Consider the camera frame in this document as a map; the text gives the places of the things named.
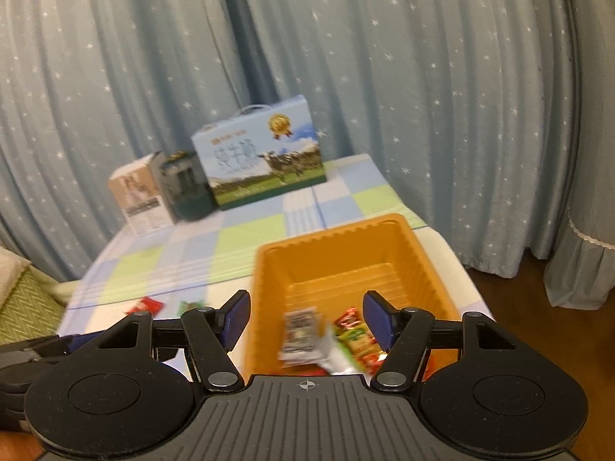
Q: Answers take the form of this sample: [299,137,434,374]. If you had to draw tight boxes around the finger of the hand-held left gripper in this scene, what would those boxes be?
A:
[50,333,103,355]

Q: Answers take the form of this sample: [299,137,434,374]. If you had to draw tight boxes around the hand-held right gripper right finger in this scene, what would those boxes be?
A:
[362,290,529,393]

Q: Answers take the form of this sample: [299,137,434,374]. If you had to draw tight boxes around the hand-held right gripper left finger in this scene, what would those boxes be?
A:
[84,290,252,393]

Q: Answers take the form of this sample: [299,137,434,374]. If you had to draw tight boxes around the yellow-green small packet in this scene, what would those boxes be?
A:
[336,327,385,370]

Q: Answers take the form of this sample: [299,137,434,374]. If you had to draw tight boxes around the white spouted pouch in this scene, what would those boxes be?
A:
[317,333,368,378]

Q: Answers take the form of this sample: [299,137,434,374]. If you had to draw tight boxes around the orange plastic tray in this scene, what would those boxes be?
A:
[244,213,463,381]

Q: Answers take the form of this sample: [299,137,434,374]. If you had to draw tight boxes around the large red cartoon candy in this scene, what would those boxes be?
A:
[332,307,363,333]

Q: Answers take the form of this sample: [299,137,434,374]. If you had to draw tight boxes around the green zigzag cushion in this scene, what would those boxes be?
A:
[0,269,68,347]

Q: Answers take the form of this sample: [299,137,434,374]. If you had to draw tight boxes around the red square snack packet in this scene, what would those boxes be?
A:
[124,298,165,317]

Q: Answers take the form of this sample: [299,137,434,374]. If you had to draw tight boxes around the checked tablecloth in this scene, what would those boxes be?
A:
[55,154,495,380]

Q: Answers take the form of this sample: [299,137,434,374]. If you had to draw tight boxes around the beige pillow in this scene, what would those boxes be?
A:
[0,246,32,304]

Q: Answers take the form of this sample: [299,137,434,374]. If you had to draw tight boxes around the dark green glass jar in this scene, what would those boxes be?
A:
[158,151,217,224]

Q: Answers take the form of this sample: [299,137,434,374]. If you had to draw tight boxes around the white product box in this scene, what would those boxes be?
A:
[108,151,175,237]

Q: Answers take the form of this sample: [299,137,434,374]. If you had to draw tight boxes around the blue milk carton box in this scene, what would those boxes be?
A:
[189,95,328,211]

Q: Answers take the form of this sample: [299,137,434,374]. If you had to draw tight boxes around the blue star-print curtain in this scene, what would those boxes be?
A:
[0,0,582,282]

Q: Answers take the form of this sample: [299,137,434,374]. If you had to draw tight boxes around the blue lace-trimmed curtain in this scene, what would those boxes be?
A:
[543,0,615,312]

